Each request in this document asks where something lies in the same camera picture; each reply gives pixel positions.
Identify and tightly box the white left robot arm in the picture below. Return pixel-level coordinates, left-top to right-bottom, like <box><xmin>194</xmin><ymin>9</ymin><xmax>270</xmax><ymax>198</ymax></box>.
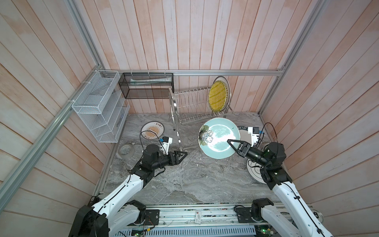
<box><xmin>69</xmin><ymin>144</ymin><xmax>188</xmax><ymax>237</ymax></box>

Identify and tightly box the black remote-like device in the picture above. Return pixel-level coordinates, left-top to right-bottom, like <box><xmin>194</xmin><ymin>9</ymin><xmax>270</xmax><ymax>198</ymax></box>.
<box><xmin>87</xmin><ymin>196</ymin><xmax>100</xmax><ymax>206</ymax></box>

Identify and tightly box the white wire mesh shelf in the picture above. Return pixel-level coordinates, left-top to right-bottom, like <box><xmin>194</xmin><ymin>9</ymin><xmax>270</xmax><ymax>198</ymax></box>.
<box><xmin>72</xmin><ymin>70</ymin><xmax>130</xmax><ymax>143</ymax></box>

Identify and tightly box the yellow woven plate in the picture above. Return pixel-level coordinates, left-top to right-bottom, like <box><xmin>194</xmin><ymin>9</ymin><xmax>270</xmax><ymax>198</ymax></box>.
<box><xmin>208</xmin><ymin>81</ymin><xmax>228</xmax><ymax>112</ymax></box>

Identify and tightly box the pale green flower plate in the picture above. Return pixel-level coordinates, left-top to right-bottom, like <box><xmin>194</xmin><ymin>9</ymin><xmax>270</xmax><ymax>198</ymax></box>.
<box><xmin>198</xmin><ymin>118</ymin><xmax>241</xmax><ymax>160</ymax></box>

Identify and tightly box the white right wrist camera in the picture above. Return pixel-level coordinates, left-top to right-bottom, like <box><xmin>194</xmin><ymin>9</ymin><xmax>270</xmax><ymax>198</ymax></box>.
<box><xmin>248</xmin><ymin>127</ymin><xmax>265</xmax><ymax>148</ymax></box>

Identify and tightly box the small orange sunburst plate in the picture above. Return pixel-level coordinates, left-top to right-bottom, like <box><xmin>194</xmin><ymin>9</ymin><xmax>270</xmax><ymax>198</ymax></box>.
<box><xmin>141</xmin><ymin>121</ymin><xmax>164</xmax><ymax>140</ymax></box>

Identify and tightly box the steel two-tier dish rack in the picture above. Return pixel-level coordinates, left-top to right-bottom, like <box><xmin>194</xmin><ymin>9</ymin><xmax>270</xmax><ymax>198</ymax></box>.
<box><xmin>169</xmin><ymin>87</ymin><xmax>233</xmax><ymax>151</ymax></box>

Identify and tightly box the green rim white plate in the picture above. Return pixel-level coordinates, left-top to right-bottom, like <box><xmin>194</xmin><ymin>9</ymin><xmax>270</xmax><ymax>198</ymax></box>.
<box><xmin>237</xmin><ymin>126</ymin><xmax>253</xmax><ymax>145</ymax></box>

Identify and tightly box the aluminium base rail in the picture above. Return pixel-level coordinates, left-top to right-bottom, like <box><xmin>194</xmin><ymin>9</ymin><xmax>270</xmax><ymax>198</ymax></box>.
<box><xmin>94</xmin><ymin>203</ymin><xmax>314</xmax><ymax>237</ymax></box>

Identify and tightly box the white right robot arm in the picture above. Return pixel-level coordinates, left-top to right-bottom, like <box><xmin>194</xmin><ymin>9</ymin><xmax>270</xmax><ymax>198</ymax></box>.
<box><xmin>228</xmin><ymin>139</ymin><xmax>332</xmax><ymax>237</ymax></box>

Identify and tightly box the white plate with cloud outline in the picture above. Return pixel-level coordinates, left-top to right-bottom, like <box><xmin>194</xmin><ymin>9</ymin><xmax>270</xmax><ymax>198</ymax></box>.
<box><xmin>246</xmin><ymin>160</ymin><xmax>265</xmax><ymax>184</ymax></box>

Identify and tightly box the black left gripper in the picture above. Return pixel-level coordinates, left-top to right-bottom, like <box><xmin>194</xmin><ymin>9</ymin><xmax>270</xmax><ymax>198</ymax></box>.
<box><xmin>152</xmin><ymin>150</ymin><xmax>188</xmax><ymax>170</ymax></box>

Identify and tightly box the large orange sunburst plate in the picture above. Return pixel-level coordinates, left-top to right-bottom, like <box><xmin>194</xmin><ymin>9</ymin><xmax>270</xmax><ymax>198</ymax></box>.
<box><xmin>212</xmin><ymin>76</ymin><xmax>231</xmax><ymax>112</ymax></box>

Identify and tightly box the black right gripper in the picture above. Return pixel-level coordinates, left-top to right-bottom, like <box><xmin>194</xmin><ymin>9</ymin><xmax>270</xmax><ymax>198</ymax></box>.
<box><xmin>228</xmin><ymin>139</ymin><xmax>268</xmax><ymax>169</ymax></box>

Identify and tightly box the silver drink can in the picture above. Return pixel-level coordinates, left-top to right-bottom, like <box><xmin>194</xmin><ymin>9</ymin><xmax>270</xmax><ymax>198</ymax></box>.
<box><xmin>312</xmin><ymin>209</ymin><xmax>324</xmax><ymax>223</ymax></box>

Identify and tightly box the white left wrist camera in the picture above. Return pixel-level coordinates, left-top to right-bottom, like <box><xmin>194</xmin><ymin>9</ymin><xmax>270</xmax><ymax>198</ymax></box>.
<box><xmin>159</xmin><ymin>136</ymin><xmax>173</xmax><ymax>155</ymax></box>

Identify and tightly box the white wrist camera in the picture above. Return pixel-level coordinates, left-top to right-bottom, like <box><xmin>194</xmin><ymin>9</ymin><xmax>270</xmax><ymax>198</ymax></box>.
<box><xmin>159</xmin><ymin>136</ymin><xmax>173</xmax><ymax>155</ymax></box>
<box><xmin>248</xmin><ymin>127</ymin><xmax>265</xmax><ymax>148</ymax></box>

